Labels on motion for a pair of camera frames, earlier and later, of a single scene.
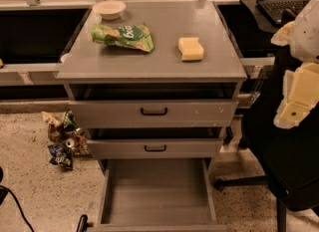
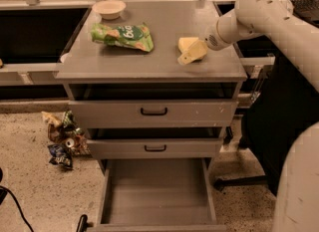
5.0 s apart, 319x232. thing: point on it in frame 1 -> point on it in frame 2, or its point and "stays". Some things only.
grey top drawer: [158, 105] stays
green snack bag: [135, 36] stays
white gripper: [308, 38] -> [211, 40]
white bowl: [109, 10] stays
